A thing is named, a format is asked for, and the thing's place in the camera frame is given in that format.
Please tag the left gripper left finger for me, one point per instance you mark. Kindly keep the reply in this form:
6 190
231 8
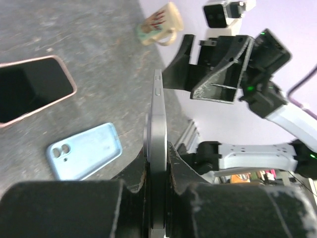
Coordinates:
115 208

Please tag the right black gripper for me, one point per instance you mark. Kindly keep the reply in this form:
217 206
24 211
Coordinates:
221 65

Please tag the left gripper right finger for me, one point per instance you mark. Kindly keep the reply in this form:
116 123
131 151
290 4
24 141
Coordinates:
199 209

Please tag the light blue phone case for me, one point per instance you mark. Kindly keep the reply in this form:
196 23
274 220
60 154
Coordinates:
81 155

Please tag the pink edged black phone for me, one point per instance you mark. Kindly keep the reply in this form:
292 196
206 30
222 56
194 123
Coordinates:
155 150

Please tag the pink phone case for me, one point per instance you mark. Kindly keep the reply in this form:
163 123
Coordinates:
37 86

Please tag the teal edged phone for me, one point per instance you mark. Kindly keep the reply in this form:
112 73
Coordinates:
32 86

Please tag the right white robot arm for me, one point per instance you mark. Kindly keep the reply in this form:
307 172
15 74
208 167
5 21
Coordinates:
273 132

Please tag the cream mug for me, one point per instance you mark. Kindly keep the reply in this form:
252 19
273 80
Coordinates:
161 27

